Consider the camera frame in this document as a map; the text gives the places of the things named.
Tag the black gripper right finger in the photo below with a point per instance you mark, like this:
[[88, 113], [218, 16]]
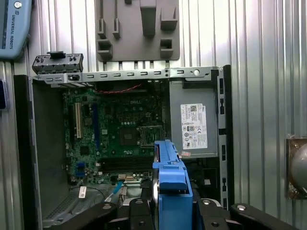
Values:
[[239, 215]]

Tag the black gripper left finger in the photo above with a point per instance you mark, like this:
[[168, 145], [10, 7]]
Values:
[[141, 215]]

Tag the hard disk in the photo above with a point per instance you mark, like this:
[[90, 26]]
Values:
[[172, 172]]

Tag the grey metal disk bay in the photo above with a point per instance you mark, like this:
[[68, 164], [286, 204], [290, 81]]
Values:
[[84, 208]]

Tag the black RAM slot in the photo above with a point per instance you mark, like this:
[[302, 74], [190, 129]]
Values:
[[124, 169], [124, 166], [124, 163], [124, 159]]

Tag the white paper tag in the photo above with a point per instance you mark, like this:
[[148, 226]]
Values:
[[82, 192]]

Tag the metal socket cover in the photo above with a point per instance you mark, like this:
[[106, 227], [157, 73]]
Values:
[[151, 126]]

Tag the grey power supply unit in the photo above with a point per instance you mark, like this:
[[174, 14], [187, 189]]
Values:
[[175, 124]]

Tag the blue expansion slot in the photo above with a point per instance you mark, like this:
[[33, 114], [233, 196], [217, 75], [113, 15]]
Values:
[[96, 129]]

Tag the green motherboard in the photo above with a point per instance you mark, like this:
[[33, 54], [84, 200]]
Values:
[[110, 115]]

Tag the white expansion slot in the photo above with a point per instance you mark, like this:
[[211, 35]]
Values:
[[78, 119]]

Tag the black expansion slot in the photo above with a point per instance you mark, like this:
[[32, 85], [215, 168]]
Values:
[[71, 124]]

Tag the black open PC case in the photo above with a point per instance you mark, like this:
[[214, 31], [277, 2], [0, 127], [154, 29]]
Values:
[[24, 143]]

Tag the grey plastic parts rack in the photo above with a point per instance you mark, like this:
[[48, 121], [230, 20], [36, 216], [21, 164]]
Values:
[[134, 48]]

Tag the dark blue box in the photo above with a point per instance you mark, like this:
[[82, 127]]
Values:
[[3, 95]]

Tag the pale blue teach pendant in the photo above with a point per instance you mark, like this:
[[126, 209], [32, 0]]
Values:
[[14, 36]]

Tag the grey hinged expansion bracket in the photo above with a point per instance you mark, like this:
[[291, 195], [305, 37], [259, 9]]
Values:
[[57, 65]]

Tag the black and blue bracket latch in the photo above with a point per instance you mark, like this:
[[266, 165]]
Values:
[[57, 54]]

